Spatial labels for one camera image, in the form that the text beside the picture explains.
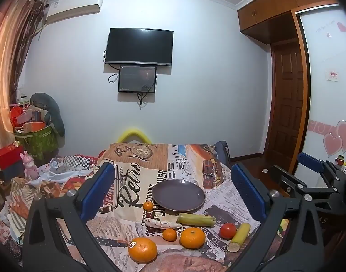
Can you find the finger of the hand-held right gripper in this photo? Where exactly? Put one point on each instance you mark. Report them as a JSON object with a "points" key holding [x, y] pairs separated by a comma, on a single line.
{"points": [[310, 161], [286, 180]]}

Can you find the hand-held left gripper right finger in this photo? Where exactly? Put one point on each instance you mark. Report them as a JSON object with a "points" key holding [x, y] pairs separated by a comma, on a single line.
{"points": [[248, 194]]}

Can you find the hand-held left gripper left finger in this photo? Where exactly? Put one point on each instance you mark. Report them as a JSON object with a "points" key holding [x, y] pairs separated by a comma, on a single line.
{"points": [[100, 189]]}

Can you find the red tomato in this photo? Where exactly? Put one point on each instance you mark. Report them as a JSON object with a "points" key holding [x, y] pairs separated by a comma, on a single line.
{"points": [[228, 231]]}

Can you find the yellow corn cob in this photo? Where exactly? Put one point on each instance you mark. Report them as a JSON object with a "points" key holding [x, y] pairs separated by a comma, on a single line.
{"points": [[240, 235], [195, 220]]}

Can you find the small tangerine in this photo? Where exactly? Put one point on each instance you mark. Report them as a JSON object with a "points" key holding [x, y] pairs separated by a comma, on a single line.
{"points": [[169, 235], [148, 206]]}

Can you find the dark purple plate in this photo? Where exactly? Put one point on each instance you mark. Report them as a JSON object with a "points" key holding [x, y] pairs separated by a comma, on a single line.
{"points": [[178, 195]]}

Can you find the large orange with stem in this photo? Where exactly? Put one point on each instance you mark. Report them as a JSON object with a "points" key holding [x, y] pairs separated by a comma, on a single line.
{"points": [[192, 238]]}

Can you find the large orange with sticker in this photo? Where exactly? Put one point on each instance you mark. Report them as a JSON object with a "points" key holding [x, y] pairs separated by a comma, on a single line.
{"points": [[143, 250]]}

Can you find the small colourful toy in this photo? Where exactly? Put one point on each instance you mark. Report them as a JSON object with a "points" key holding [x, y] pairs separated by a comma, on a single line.
{"points": [[340, 161]]}

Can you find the black-white checkered cloth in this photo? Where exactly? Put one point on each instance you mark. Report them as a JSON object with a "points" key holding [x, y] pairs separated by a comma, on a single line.
{"points": [[76, 161]]}

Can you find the white wardrobe door with hearts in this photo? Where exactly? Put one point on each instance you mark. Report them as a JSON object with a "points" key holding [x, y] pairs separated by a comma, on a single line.
{"points": [[329, 104]]}

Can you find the yellow curved tube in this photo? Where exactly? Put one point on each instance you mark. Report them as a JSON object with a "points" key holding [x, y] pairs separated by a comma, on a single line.
{"points": [[133, 132]]}

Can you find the brown wooden door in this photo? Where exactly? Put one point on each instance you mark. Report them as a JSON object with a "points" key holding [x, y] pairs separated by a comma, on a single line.
{"points": [[287, 99]]}

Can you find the printed newspaper-style tablecloth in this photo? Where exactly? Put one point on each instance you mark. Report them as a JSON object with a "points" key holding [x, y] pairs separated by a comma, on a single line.
{"points": [[167, 164]]}

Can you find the pink rabbit toy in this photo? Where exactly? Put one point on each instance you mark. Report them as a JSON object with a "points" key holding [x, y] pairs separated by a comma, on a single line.
{"points": [[29, 165]]}

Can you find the green bag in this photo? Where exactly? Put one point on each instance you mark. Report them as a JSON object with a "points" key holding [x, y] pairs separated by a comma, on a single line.
{"points": [[38, 143]]}

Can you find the orange patterned cloth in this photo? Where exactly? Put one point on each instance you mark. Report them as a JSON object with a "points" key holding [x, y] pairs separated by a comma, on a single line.
{"points": [[19, 201]]}

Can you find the red and white sticker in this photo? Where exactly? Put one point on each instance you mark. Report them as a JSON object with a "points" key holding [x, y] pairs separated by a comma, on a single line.
{"points": [[332, 75]]}

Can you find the grey plush pillow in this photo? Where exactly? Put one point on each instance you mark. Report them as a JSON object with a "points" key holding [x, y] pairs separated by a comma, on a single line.
{"points": [[52, 110]]}

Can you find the red box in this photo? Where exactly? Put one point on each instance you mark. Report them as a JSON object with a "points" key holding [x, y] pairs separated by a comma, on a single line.
{"points": [[7, 155]]}

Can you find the red gift boxes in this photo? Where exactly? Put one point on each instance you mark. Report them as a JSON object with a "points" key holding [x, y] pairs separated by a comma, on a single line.
{"points": [[21, 116]]}

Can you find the wooden overhead cabinet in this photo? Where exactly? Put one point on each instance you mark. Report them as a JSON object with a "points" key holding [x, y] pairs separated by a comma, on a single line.
{"points": [[275, 8]]}

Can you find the white air conditioner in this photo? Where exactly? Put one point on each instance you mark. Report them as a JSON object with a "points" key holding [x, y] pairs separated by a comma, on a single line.
{"points": [[73, 8]]}

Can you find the small black wall monitor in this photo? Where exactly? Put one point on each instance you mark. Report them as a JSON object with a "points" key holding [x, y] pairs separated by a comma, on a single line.
{"points": [[137, 78]]}

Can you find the black wall television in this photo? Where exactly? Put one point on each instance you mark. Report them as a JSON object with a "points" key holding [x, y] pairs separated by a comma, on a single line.
{"points": [[139, 46]]}

